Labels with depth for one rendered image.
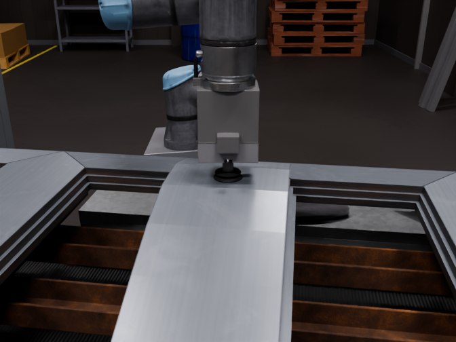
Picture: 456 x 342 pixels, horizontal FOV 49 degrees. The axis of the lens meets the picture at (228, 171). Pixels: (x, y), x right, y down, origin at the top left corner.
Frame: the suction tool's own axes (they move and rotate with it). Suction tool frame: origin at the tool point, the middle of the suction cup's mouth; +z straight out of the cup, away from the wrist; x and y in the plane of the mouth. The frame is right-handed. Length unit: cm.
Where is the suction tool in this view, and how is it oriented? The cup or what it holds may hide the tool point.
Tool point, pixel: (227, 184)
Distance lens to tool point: 74.4
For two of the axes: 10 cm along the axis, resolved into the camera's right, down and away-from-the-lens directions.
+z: 0.0, 9.2, 3.9
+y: 10.0, 0.0, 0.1
